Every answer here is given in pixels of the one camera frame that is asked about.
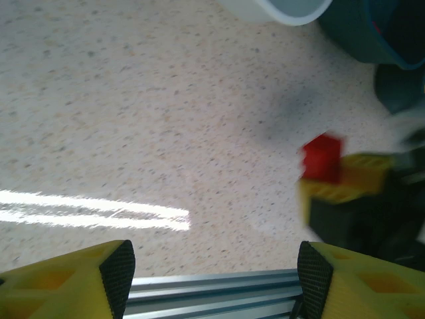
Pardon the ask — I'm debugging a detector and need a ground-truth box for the teal plastic container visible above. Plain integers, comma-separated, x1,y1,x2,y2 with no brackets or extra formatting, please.
317,0,425,70
374,62,425,116

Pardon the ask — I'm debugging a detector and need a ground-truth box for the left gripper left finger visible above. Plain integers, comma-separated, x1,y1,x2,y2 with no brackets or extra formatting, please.
0,239,136,319

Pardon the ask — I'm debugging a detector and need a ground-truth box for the aluminium mounting rail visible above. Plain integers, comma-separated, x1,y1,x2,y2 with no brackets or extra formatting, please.
124,268,305,319

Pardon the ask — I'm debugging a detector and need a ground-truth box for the white plastic container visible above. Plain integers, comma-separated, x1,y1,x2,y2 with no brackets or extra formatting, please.
215,0,335,27

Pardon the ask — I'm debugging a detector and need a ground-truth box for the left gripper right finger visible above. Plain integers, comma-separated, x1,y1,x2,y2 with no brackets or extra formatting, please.
291,241,425,319

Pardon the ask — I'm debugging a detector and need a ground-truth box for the red lego brick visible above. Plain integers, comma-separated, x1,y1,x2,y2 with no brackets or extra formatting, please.
300,132,347,184

